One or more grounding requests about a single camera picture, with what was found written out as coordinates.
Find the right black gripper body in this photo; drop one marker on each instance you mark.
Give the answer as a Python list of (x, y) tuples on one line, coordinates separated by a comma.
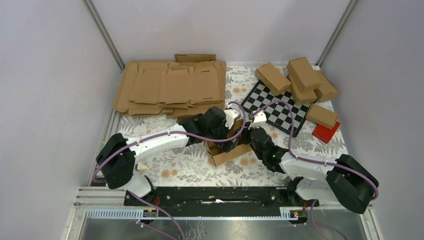
[(256, 151)]

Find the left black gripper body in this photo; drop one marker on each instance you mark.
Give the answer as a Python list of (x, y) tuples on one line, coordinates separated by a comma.
[(221, 130)]

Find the brown cardboard box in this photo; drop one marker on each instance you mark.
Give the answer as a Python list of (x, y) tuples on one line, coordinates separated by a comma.
[(223, 152)]

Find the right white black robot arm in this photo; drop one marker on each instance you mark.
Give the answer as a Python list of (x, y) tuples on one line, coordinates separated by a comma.
[(341, 180)]

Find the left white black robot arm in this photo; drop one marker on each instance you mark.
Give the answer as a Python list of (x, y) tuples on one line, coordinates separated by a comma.
[(118, 158)]

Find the folded brown box far left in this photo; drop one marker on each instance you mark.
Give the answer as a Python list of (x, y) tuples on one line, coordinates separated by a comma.
[(273, 78)]

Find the folded brown box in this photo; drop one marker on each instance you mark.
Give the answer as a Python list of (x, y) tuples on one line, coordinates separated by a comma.
[(322, 116), (273, 78), (300, 98), (302, 73), (326, 91)]

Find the folded brown box middle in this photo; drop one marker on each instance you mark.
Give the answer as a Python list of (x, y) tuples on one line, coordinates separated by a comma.
[(300, 98)]

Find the red box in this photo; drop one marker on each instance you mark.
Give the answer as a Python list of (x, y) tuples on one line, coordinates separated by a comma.
[(325, 134)]

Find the folded brown box near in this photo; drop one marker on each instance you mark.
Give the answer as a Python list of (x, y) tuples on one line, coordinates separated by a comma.
[(322, 116)]

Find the folded brown box top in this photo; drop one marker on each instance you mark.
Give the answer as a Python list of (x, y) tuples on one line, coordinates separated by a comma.
[(302, 73)]

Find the folded brown box right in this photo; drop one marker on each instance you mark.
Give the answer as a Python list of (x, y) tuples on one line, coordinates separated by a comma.
[(326, 91)]

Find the black white checkerboard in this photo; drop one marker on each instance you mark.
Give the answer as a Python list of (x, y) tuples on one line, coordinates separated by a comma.
[(277, 114)]

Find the floral patterned table mat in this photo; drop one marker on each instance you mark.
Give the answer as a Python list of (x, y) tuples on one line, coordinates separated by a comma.
[(191, 167)]

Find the stack of flat cardboard blanks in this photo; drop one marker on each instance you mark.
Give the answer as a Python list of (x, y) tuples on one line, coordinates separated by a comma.
[(188, 85)]

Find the yellow green small tool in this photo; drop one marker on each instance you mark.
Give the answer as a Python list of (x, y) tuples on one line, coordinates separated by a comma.
[(140, 167)]

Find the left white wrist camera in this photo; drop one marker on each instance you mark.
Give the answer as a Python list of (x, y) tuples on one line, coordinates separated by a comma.
[(231, 115)]

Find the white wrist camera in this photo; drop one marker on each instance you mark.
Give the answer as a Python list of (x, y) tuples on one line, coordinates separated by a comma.
[(258, 121), (231, 115)]

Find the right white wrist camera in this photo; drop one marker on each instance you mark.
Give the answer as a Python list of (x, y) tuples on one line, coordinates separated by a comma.
[(258, 121)]

